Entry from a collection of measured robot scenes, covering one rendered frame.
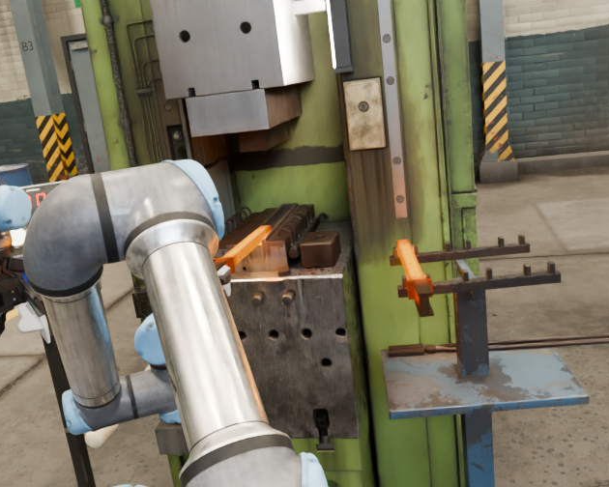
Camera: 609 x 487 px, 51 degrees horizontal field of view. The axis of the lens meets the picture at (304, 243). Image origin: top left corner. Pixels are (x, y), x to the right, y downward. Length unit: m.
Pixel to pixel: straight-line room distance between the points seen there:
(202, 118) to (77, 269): 0.84
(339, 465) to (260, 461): 1.17
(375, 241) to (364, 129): 0.30
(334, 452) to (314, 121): 0.98
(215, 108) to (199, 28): 0.19
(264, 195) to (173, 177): 1.29
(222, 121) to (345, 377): 0.70
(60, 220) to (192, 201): 0.16
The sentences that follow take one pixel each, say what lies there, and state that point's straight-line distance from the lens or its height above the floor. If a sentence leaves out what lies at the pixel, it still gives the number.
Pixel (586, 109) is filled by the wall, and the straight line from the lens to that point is 7.60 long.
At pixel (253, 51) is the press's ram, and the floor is 1.45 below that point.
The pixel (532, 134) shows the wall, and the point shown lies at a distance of 7.54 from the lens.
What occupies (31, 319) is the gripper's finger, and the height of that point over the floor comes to 0.99.
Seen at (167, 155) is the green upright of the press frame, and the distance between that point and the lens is 1.80.
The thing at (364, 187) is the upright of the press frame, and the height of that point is 1.08.
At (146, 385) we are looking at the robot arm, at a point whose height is 0.93.
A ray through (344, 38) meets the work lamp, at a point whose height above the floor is 1.46.
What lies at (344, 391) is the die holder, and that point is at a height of 0.60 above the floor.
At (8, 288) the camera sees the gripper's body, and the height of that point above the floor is 1.06.
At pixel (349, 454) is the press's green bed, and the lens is 1.77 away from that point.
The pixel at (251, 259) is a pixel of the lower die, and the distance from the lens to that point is 1.64.
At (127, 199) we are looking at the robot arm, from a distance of 0.80.
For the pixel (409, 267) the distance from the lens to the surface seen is 1.34.
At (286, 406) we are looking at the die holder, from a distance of 1.72.
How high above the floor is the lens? 1.39
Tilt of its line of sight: 15 degrees down
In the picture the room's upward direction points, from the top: 7 degrees counter-clockwise
